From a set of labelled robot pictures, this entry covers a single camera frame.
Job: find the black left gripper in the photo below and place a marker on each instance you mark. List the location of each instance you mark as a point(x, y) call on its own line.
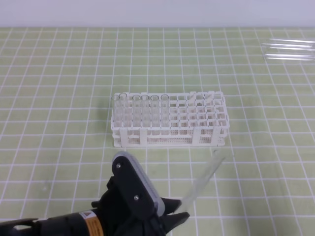
point(127, 209)

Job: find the clear glass test tube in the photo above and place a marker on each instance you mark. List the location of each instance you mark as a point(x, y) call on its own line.
point(200, 183)

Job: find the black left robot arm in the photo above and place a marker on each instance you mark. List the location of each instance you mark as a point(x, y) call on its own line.
point(74, 224)

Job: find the white plastic test tube rack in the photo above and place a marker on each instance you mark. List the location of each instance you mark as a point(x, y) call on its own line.
point(195, 119)

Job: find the clear tube far left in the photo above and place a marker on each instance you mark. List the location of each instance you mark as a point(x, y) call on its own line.
point(117, 111)

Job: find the green checkered tablecloth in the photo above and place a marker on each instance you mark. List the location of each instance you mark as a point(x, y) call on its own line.
point(56, 144)

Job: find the clear tube lying bottom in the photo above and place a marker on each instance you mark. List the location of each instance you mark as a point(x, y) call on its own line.
point(290, 57)

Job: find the clear tube lying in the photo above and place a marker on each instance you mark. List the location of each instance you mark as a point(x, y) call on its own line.
point(290, 46)
point(293, 40)
point(290, 57)

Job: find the clear tube lying middle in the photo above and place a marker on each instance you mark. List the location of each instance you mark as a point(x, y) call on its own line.
point(290, 46)

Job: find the clear tube lying top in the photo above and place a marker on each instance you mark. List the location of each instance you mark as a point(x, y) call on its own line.
point(293, 40)

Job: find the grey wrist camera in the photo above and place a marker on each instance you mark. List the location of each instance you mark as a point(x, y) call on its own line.
point(137, 179)

